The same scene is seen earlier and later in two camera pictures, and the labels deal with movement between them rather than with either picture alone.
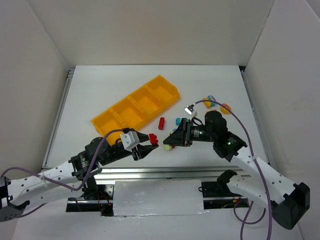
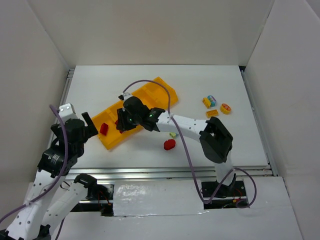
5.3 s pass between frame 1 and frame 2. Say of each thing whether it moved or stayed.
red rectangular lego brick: moved
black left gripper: moved
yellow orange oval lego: stayed
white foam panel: stayed
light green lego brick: moved
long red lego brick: moved
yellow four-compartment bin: stayed
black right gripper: moved
